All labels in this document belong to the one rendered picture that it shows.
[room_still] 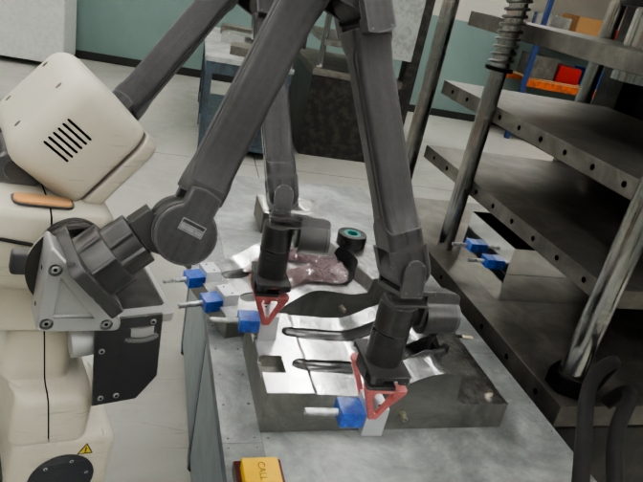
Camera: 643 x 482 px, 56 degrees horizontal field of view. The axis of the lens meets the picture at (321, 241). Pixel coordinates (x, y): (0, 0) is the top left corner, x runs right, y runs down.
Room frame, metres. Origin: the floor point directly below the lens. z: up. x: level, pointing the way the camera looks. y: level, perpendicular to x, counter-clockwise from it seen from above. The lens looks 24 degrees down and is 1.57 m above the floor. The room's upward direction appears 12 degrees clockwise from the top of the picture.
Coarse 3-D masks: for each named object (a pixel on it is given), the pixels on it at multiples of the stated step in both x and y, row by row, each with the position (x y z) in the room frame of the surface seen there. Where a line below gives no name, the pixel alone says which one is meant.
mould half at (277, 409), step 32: (288, 320) 1.10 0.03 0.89; (320, 320) 1.14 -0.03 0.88; (352, 320) 1.15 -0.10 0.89; (256, 352) 0.97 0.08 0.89; (288, 352) 0.99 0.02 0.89; (320, 352) 1.02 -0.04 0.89; (352, 352) 1.05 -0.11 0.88; (448, 352) 1.16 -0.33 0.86; (256, 384) 0.93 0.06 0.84; (288, 384) 0.89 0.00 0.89; (320, 384) 0.91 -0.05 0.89; (352, 384) 0.94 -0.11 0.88; (416, 384) 0.95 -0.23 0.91; (448, 384) 0.97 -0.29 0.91; (480, 384) 1.06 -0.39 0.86; (256, 416) 0.89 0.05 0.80; (288, 416) 0.87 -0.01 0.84; (320, 416) 0.89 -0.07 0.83; (416, 416) 0.95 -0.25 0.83; (448, 416) 0.98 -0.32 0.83; (480, 416) 1.00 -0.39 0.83
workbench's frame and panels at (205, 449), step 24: (192, 312) 1.88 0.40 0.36; (192, 336) 1.79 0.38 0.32; (192, 360) 1.71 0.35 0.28; (192, 384) 1.64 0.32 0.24; (192, 408) 1.56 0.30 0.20; (216, 408) 0.91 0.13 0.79; (192, 432) 1.48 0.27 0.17; (216, 432) 1.13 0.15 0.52; (192, 456) 1.43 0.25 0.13; (216, 456) 1.09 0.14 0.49; (192, 480) 1.37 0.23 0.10; (216, 480) 1.05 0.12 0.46
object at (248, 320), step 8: (264, 304) 1.06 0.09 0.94; (272, 304) 1.07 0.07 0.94; (240, 312) 1.03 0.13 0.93; (248, 312) 1.04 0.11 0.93; (256, 312) 1.05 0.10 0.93; (264, 312) 1.03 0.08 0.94; (216, 320) 1.00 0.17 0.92; (224, 320) 1.01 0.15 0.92; (232, 320) 1.01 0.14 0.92; (240, 320) 1.00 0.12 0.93; (248, 320) 1.01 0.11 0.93; (256, 320) 1.01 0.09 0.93; (272, 320) 1.02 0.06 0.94; (240, 328) 1.00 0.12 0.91; (248, 328) 1.01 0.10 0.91; (256, 328) 1.01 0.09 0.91; (264, 328) 1.01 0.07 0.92; (272, 328) 1.02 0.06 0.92; (256, 336) 1.02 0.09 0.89; (264, 336) 1.01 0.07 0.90; (272, 336) 1.02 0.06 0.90
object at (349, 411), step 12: (360, 396) 0.82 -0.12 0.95; (312, 408) 0.77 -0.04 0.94; (324, 408) 0.78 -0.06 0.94; (336, 408) 0.79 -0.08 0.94; (348, 408) 0.78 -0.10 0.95; (360, 408) 0.79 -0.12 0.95; (348, 420) 0.77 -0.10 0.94; (360, 420) 0.78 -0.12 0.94; (372, 420) 0.78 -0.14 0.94; (384, 420) 0.79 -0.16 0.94; (360, 432) 0.78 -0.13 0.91; (372, 432) 0.78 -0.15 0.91
